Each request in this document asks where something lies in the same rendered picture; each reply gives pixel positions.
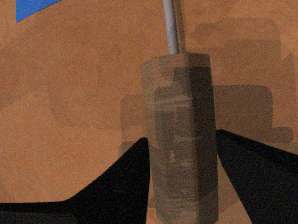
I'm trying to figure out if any brown handled tool with grey metal shaft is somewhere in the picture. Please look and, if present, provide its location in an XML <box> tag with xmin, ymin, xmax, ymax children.
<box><xmin>140</xmin><ymin>0</ymin><xmax>220</xmax><ymax>224</ymax></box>

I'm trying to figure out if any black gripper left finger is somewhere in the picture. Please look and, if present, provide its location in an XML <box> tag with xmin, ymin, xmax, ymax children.
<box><xmin>0</xmin><ymin>137</ymin><xmax>150</xmax><ymax>224</ymax></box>

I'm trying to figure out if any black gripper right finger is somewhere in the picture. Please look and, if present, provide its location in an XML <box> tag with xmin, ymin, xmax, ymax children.
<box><xmin>216</xmin><ymin>129</ymin><xmax>298</xmax><ymax>224</ymax></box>

